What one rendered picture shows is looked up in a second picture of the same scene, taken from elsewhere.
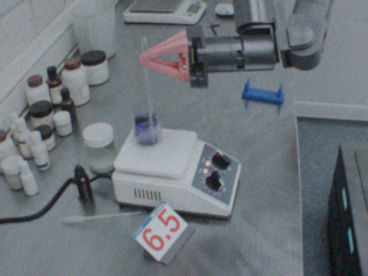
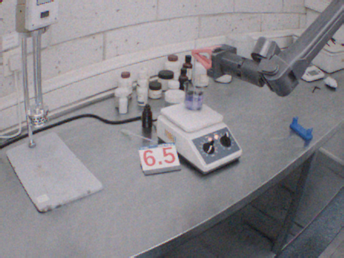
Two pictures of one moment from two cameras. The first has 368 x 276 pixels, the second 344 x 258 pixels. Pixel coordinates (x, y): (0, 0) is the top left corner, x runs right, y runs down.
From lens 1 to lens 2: 0.49 m
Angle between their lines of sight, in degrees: 32
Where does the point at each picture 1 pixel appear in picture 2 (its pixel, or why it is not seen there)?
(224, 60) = (229, 67)
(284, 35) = (263, 64)
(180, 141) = (208, 116)
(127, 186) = (162, 126)
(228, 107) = (276, 127)
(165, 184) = (179, 132)
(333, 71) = not seen: outside the picture
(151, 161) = (181, 117)
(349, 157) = not seen: outside the picture
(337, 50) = not seen: outside the picture
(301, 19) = (278, 59)
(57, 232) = (113, 133)
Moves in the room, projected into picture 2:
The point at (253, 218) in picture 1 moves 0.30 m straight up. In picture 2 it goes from (218, 182) to (232, 62)
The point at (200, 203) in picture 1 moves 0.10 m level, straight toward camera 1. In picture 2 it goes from (192, 154) to (163, 172)
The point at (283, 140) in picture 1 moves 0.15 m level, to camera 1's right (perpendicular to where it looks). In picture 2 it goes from (285, 157) to (323, 174)
